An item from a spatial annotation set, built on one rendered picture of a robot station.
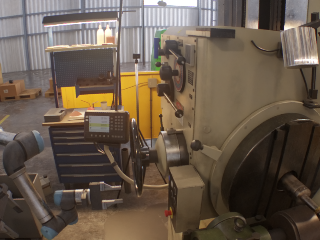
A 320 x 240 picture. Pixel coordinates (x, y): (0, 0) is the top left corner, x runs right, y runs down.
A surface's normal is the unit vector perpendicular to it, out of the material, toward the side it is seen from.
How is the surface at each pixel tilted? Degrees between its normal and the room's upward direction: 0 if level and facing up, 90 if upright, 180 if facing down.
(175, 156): 64
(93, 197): 69
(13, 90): 90
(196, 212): 90
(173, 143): 38
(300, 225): 25
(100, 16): 58
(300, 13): 90
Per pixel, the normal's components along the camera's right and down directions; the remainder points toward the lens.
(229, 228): -0.29, -0.87
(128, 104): 0.18, 0.36
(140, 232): 0.00, -0.93
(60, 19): 0.11, -0.19
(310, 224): 0.09, -0.66
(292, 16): -0.98, 0.07
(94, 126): -0.07, 0.03
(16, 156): 0.74, -0.24
